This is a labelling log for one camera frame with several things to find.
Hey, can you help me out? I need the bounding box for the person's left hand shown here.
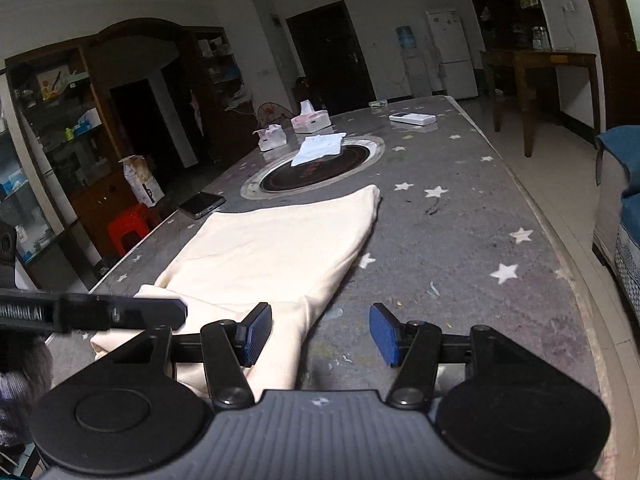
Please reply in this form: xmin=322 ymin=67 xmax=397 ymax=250
xmin=0 ymin=342 xmax=53 ymax=448

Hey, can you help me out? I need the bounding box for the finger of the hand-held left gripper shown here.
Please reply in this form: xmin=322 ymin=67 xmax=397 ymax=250
xmin=0 ymin=294 xmax=188 ymax=333

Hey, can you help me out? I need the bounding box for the dark entrance door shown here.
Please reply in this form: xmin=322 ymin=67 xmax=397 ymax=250
xmin=286 ymin=1 xmax=377 ymax=103

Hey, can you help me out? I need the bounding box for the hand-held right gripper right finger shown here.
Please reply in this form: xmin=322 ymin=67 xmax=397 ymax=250
xmin=369 ymin=302 xmax=531 ymax=409

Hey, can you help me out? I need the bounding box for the red plastic stool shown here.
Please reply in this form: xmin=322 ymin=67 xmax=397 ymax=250
xmin=106 ymin=204 xmax=161 ymax=257

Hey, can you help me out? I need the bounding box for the white brown paper sack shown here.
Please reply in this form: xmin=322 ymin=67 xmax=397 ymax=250
xmin=119 ymin=155 xmax=165 ymax=208

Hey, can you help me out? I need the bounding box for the wooden side table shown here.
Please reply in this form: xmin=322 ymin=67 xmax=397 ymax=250
xmin=480 ymin=49 xmax=601 ymax=158

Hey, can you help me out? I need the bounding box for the white remote control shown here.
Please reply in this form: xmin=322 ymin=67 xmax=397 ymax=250
xmin=389 ymin=111 xmax=437 ymax=127

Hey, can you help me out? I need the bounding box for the dark wooden shelf cabinet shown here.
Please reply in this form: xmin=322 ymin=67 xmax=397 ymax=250
xmin=464 ymin=0 xmax=553 ymax=53

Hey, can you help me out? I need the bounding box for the black smartphone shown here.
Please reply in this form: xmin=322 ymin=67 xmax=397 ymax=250
xmin=177 ymin=191 xmax=227 ymax=220

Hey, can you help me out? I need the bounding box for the dark wooden arched wall cabinet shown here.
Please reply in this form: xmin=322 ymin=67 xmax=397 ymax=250
xmin=5 ymin=17 xmax=251 ymax=286

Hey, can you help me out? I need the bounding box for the pink tissue box with tissue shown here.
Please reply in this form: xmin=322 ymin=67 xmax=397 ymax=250
xmin=291 ymin=101 xmax=332 ymax=134

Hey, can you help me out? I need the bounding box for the white tissue sheet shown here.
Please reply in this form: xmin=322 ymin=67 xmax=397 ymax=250
xmin=290 ymin=132 xmax=347 ymax=168

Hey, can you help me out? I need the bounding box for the cream fleece garment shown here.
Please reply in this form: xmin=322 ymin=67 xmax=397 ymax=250
xmin=90 ymin=184 xmax=383 ymax=398

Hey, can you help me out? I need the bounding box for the white refrigerator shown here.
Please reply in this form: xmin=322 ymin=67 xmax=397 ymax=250
xmin=426 ymin=8 xmax=478 ymax=100

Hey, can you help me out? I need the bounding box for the blue covered sofa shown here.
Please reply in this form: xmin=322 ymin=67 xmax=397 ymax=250
xmin=592 ymin=125 xmax=640 ymax=321

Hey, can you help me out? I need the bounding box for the wooden door with frosted glass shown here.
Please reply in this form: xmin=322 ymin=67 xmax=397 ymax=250
xmin=575 ymin=0 xmax=640 ymax=136

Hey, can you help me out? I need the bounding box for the floral mesh food cover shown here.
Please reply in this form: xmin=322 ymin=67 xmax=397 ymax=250
xmin=256 ymin=102 xmax=296 ymax=128

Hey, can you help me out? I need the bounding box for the round built-in induction cooker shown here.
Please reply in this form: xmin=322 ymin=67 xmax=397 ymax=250
xmin=241 ymin=135 xmax=386 ymax=200

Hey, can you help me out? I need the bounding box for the white water dispenser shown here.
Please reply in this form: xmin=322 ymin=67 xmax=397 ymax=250
xmin=401 ymin=49 xmax=428 ymax=98

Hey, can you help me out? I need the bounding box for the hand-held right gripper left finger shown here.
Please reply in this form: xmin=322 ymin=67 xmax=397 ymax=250
xmin=107 ymin=302 xmax=273 ymax=409

